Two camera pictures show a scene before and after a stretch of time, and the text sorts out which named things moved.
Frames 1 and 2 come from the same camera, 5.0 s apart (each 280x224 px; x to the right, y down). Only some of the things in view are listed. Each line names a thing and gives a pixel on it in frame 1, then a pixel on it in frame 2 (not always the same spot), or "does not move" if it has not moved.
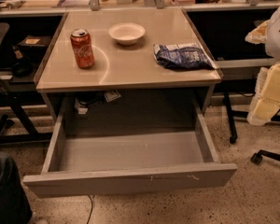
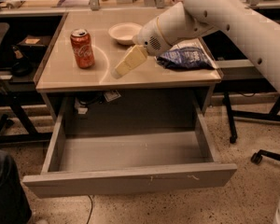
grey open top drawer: [102, 161] does not move
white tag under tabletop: [111, 95] does not move
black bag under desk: [22, 66] does not move
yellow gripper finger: [272, 91] → [133, 58]
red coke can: [83, 51] does not move
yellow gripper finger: [271, 91] → [115, 74]
